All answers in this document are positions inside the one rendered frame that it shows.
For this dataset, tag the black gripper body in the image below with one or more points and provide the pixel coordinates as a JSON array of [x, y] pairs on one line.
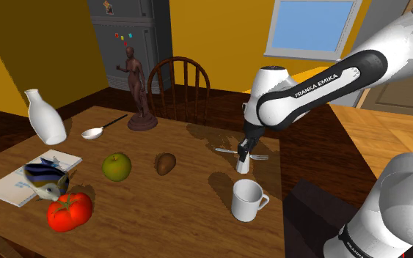
[[253, 130]]

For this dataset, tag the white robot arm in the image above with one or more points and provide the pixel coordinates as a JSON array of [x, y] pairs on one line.
[[388, 46]]

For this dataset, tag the silver fork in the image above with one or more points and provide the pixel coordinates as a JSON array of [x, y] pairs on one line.
[[260, 157]]

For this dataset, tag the small white shaker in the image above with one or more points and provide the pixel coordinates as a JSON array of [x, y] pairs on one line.
[[243, 167]]

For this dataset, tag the white mug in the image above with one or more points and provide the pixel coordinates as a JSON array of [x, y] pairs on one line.
[[245, 205]]

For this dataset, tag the brown kiwi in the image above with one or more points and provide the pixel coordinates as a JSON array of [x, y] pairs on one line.
[[166, 163]]

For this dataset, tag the dark wooden chair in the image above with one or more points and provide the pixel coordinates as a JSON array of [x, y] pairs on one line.
[[177, 64]]

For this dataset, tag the dark robot stand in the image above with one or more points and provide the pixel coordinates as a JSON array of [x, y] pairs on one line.
[[310, 214]]

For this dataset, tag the wooden table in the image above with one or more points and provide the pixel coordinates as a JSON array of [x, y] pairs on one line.
[[177, 214]]

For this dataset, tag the brown human figure statue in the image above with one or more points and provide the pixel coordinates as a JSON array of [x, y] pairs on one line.
[[136, 82]]

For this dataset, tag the green apple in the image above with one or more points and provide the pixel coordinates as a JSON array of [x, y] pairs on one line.
[[116, 168]]

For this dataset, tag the brown panel door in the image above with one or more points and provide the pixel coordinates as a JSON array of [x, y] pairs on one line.
[[399, 96]]

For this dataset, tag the grey refrigerator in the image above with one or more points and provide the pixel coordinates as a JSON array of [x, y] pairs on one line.
[[134, 35]]

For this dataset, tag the red tomato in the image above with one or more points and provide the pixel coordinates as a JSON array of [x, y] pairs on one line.
[[69, 212]]

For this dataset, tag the white vase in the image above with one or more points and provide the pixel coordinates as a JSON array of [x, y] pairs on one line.
[[47, 119]]

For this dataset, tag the blue striped fish figure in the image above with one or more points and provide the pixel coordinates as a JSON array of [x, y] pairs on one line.
[[45, 178]]

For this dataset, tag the white book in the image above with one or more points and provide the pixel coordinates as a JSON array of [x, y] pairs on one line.
[[9, 185]]

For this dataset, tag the window with grey frame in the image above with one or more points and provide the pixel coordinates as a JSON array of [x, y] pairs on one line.
[[310, 25]]

